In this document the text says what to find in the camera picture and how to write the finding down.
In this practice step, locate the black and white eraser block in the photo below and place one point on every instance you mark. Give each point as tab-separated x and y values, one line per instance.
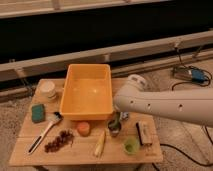
144	133

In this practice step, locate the yellow corn cob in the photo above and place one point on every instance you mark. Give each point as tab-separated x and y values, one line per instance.
100	145

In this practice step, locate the green pepper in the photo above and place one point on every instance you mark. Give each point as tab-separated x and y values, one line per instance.
116	121

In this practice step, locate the white dish brush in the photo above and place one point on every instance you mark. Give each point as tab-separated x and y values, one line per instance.
55	119

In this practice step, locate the blue device on floor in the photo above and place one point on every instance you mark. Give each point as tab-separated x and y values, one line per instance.
189	74

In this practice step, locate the bunch of purple grapes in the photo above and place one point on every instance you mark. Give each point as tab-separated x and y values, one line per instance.
65	137

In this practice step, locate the wooden table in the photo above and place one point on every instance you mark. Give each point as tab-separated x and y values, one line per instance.
82	150

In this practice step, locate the cream stacked bowls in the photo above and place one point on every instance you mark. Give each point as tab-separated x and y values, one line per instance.
47	90

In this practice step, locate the green sponge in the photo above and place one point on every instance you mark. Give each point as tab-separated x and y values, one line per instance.
38	113

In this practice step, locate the metal cup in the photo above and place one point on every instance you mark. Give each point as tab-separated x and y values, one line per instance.
114	133

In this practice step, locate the green plastic cup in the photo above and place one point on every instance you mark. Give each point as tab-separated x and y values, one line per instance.
131	146

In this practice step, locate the yellow plastic bin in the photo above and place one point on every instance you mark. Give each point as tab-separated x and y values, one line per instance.
87	93

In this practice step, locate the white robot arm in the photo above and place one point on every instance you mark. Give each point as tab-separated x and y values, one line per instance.
193	106

